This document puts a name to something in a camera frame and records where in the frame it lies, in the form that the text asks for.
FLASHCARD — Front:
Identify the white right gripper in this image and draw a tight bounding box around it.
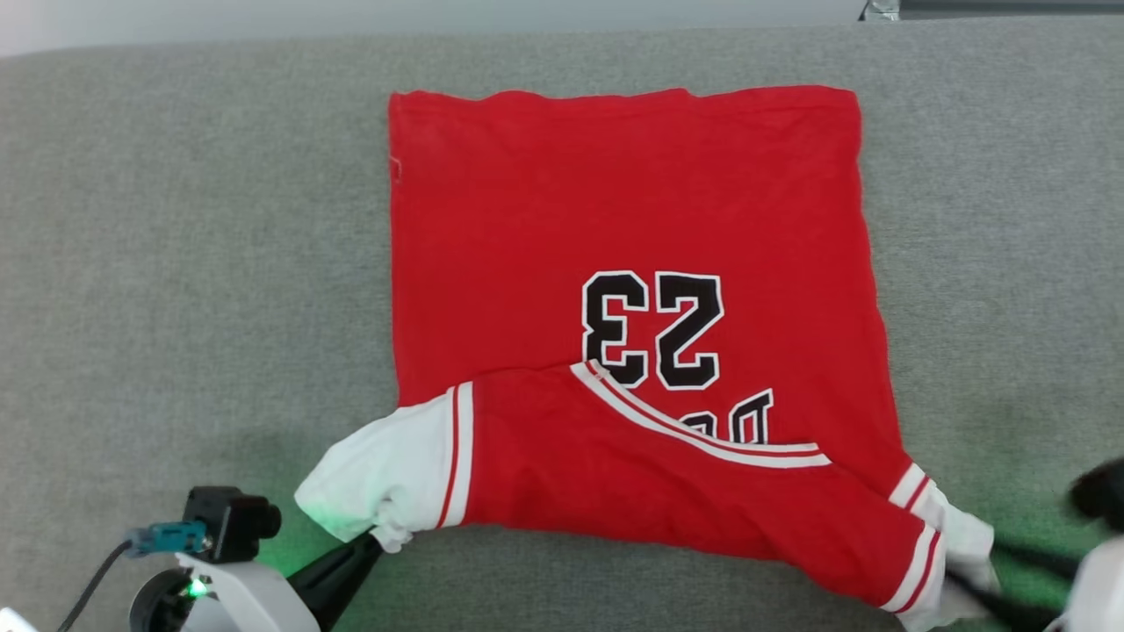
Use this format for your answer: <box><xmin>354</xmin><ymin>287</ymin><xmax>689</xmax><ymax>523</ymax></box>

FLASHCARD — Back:
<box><xmin>944</xmin><ymin>537</ymin><xmax>1124</xmax><ymax>632</ymax></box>

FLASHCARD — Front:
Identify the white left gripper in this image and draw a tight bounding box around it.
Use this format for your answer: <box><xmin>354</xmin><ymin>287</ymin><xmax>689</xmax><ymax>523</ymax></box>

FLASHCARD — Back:
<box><xmin>129</xmin><ymin>533</ymin><xmax>385</xmax><ymax>632</ymax></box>

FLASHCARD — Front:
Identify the red and white jersey garment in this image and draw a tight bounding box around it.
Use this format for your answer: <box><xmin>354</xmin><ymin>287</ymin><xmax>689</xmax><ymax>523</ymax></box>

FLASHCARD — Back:
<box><xmin>294</xmin><ymin>85</ymin><xmax>1002</xmax><ymax>632</ymax></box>

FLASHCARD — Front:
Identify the grey flat panel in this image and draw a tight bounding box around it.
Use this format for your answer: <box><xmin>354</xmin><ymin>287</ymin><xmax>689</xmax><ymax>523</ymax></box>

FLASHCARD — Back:
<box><xmin>900</xmin><ymin>0</ymin><xmax>1124</xmax><ymax>20</ymax></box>

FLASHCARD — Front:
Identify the teal left camera connector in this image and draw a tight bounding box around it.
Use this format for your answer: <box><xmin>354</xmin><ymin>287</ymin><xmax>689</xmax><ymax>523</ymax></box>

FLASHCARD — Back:
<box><xmin>123</xmin><ymin>521</ymin><xmax>209</xmax><ymax>558</ymax></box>

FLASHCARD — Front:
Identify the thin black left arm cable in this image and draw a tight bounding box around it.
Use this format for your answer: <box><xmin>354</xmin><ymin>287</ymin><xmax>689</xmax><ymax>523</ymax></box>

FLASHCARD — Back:
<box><xmin>57</xmin><ymin>540</ymin><xmax>133</xmax><ymax>632</ymax></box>

